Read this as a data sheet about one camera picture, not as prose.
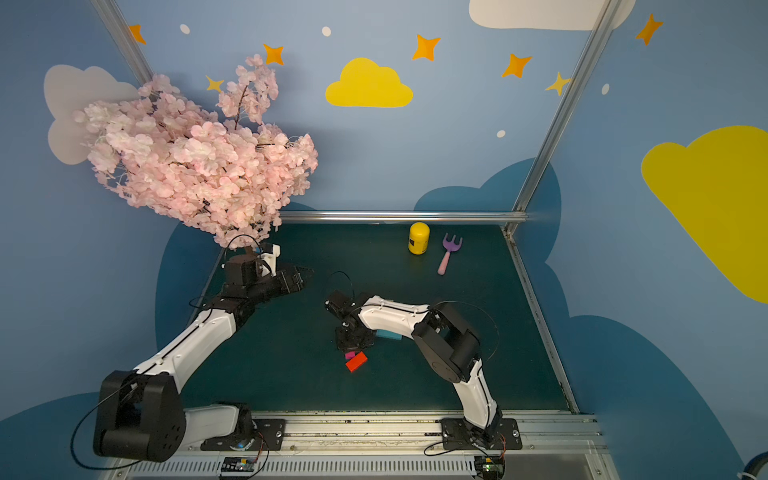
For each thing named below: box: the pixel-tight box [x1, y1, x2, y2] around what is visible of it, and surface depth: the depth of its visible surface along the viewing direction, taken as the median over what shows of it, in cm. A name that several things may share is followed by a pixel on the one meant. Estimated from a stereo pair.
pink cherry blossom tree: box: [73, 56, 319, 249], surface depth 66 cm
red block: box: [346, 351, 368, 373], surface depth 88 cm
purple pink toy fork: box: [437, 233, 463, 276], surface depth 117 cm
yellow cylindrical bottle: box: [408, 222, 431, 255], surface depth 110 cm
